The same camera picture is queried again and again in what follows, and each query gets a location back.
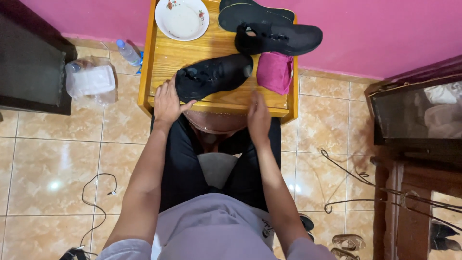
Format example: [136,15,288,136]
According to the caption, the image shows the person's right hand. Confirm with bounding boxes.
[247,90,272,143]

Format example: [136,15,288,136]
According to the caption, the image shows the person's left hand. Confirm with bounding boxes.
[153,74,198,127]

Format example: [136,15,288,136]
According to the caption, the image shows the black shoe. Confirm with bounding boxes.
[175,53,254,103]
[235,22,323,57]

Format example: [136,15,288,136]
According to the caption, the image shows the pink cloth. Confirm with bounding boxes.
[256,52,294,96]

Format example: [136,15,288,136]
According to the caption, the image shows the brown plastic basin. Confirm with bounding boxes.
[182,110,250,152]

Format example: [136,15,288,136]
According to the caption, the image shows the grey stool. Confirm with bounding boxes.
[197,152,239,191]

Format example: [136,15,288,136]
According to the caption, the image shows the black insole yellow edge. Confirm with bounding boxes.
[219,0,295,22]
[218,3,294,33]

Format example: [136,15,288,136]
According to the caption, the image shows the small wooden table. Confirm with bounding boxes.
[137,0,300,125]

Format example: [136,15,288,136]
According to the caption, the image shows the person's black trousers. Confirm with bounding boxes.
[150,108,282,214]

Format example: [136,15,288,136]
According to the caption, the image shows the white floral bowl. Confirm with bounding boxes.
[155,0,210,42]

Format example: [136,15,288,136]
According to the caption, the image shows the black and white sneaker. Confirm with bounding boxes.
[298,213,315,242]

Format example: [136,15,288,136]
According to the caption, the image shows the person's grey shirt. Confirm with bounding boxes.
[96,192,338,260]

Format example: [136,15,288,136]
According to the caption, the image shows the clear plastic water bottle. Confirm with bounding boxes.
[116,39,141,68]

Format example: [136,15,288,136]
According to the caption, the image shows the wooden glass-front cabinet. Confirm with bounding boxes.
[364,54,462,147]

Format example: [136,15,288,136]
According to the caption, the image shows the clear bag with white container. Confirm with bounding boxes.
[64,56,118,106]

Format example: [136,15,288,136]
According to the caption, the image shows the beige sandal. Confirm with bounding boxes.
[332,234,367,252]
[331,247,361,260]

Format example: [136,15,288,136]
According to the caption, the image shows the brown wooden furniture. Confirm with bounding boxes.
[370,144,462,260]

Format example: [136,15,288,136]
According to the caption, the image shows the dark cabinet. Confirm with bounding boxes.
[0,0,78,116]

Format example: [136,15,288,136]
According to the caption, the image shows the pair of dark shoes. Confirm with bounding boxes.
[429,221,462,252]

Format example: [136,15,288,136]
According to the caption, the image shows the black charger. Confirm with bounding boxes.
[59,247,91,260]

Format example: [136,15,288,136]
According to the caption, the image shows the black metal wire stand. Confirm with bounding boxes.
[320,148,462,232]

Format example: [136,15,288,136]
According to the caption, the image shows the black cable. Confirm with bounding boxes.
[79,173,118,253]

